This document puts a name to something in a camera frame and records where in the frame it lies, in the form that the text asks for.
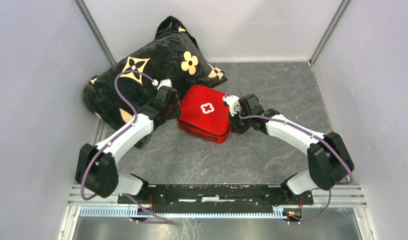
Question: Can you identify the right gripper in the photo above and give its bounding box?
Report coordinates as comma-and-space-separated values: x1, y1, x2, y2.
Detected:
228, 106, 252, 136

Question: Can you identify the red medicine kit case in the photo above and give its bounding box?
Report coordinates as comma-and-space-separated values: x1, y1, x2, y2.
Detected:
177, 85, 231, 144

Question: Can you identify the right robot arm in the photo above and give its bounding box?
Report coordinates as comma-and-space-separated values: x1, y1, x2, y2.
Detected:
222, 94, 355, 204

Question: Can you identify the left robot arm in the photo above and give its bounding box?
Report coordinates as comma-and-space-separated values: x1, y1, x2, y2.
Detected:
75, 86, 181, 204

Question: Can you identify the black pillow with gold flowers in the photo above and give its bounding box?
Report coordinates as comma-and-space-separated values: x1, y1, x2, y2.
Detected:
82, 16, 227, 131

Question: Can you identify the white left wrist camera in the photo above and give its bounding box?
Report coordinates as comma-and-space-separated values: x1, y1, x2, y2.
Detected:
152, 78, 172, 90

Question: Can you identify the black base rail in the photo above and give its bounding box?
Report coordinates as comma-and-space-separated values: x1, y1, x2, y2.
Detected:
135, 184, 314, 214

